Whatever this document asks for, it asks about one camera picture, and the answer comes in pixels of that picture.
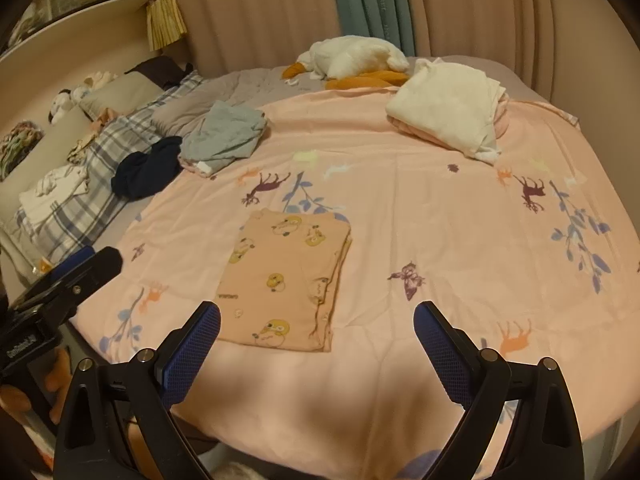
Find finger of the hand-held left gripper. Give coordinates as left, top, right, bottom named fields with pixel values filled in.
left=30, top=245, right=96, bottom=288
left=20, top=246, right=124, bottom=321

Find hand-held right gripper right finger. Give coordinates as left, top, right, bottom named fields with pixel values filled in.
left=413, top=301, right=585, bottom=480

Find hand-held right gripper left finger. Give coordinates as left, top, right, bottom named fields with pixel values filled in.
left=52, top=301, right=222, bottom=480

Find peach duck print shirt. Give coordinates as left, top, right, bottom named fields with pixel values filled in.
left=214, top=208, right=352, bottom=353

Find light blue clothes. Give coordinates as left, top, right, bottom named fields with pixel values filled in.
left=177, top=100, right=268, bottom=178

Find dark navy cloth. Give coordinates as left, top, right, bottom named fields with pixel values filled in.
left=111, top=136, right=183, bottom=200

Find small patterned cloth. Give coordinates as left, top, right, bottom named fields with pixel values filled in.
left=67, top=135, right=101, bottom=166

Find beige headboard cushion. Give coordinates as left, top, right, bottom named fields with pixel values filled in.
left=77, top=72, right=166, bottom=121
left=0, top=105, right=96, bottom=196

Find multicolour knitted cloth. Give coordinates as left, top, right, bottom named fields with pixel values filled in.
left=0, top=120, right=40, bottom=181

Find plaid grey blanket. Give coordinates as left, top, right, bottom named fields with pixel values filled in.
left=15, top=71, right=206, bottom=263

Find small pink cloth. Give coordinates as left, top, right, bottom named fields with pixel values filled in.
left=92, top=106, right=121, bottom=128

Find black and white plush toy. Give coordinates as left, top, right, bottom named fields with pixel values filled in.
left=47, top=89, right=88, bottom=125

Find grey pillow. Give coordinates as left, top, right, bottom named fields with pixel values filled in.
left=151, top=92, right=221, bottom=136

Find beige plush toy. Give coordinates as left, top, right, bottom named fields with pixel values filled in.
left=82, top=71, right=121, bottom=92

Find pink animal print blanket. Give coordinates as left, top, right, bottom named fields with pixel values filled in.
left=70, top=87, right=640, bottom=480

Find brown knitted cloth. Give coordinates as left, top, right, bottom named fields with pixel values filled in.
left=124, top=55, right=193, bottom=88

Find white folded cloth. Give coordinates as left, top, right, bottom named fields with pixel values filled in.
left=385, top=57, right=511, bottom=166

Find yellow pleated curtain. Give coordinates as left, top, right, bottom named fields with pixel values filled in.
left=145, top=0, right=190, bottom=52

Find pink curtain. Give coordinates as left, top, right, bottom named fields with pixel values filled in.
left=400, top=0, right=631, bottom=111
left=162, top=0, right=348, bottom=78

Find white goose plush toy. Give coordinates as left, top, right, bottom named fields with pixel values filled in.
left=281, top=35, right=411, bottom=91

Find blue curtain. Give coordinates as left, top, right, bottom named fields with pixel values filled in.
left=327, top=0, right=416, bottom=56

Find white wall shelf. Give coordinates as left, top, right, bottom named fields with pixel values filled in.
left=0, top=0, right=166, bottom=63

